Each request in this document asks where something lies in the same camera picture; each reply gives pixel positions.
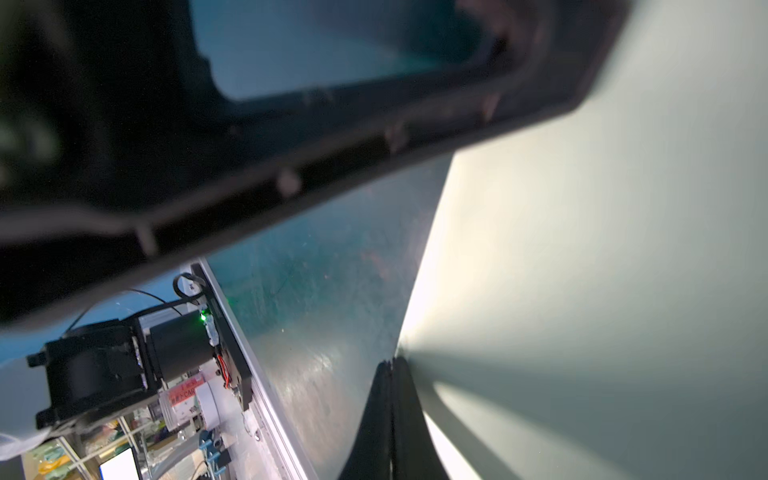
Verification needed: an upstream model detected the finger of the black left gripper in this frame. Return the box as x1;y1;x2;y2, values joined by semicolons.
1;1;632;330

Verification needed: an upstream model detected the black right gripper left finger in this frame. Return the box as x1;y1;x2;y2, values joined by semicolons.
339;361;393;480

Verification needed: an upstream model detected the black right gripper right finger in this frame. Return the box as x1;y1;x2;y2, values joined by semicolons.
392;357;449;480

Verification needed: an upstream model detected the light green paper sheet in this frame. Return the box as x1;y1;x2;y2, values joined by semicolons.
399;1;767;479

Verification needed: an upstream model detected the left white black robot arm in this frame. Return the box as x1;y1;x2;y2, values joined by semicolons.
1;1;630;450

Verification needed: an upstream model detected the aluminium front rail platform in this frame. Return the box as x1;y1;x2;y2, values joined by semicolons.
190;257;319;480

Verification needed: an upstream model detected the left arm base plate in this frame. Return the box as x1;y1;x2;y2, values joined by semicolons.
191;260;253;411

